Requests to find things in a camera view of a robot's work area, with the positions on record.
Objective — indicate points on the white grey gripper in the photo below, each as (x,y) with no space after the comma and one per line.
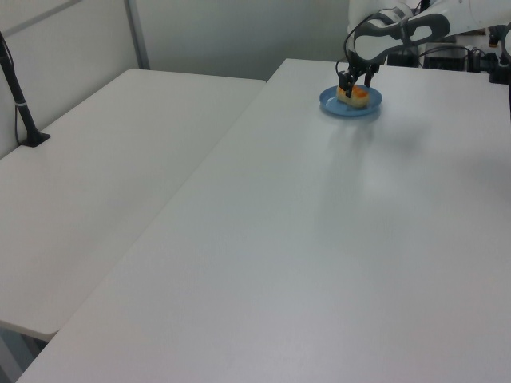
(377,44)

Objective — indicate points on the toasted bread loaf piece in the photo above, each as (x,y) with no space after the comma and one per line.
(356,99)

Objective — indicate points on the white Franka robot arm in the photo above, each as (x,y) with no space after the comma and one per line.
(459,20)

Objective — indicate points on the blue round plate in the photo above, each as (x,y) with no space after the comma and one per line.
(375,103)

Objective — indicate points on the small black electronics unit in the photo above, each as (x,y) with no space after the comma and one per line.
(403,59)

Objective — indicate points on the black box device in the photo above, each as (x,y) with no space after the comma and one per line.
(445,60)

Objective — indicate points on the black angled device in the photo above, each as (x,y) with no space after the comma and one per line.
(495,38)

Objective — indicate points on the black pole stand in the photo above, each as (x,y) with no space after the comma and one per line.
(24,115)

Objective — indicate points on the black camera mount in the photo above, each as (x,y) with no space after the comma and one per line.
(497,73)

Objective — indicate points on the grey metal partition post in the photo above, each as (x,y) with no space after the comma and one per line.
(137,32)

